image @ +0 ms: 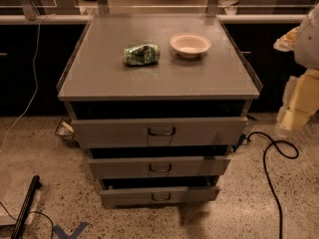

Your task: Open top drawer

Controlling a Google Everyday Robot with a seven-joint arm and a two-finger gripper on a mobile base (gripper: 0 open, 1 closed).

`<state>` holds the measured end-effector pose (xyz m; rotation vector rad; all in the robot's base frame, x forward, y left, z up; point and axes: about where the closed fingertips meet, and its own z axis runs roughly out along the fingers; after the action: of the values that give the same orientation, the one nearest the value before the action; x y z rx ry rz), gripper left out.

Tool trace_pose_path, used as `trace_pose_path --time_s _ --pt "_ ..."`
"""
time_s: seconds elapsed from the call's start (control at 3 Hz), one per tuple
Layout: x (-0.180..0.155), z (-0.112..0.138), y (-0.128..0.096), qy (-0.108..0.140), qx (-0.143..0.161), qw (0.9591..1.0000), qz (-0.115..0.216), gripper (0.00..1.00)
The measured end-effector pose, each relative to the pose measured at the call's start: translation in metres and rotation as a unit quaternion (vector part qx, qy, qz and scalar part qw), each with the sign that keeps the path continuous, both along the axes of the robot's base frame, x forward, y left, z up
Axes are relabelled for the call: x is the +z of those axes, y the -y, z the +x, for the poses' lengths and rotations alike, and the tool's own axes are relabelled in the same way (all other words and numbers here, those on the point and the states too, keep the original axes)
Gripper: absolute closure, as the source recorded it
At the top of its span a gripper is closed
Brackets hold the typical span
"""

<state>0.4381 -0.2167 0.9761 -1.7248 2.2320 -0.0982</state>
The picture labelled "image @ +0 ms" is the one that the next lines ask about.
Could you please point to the white paper bowl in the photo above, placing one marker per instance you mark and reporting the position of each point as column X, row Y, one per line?
column 189, row 45

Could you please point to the wire mesh basket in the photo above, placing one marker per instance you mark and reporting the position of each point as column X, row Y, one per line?
column 65, row 133

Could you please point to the crushed green soda can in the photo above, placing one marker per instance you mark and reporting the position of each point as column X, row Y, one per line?
column 141, row 54

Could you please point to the grey drawer cabinet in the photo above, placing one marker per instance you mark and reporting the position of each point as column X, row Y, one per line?
column 97, row 85

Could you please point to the grey middle drawer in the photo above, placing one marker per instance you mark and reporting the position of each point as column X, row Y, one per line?
column 143, row 167

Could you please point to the grey drawer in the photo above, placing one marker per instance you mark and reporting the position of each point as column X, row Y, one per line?
column 158, row 195
column 111, row 133
column 143, row 167

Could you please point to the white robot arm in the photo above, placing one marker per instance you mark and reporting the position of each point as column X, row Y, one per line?
column 306, row 51

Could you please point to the grey top drawer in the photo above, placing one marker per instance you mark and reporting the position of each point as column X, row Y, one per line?
column 111, row 133

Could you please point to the black bar on floor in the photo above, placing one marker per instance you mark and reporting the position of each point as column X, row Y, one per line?
column 18, row 228

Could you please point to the grey bottom drawer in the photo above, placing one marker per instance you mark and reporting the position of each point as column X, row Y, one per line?
column 158, row 195

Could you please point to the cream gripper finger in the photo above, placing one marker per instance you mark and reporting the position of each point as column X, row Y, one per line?
column 300, row 101
column 286, row 43

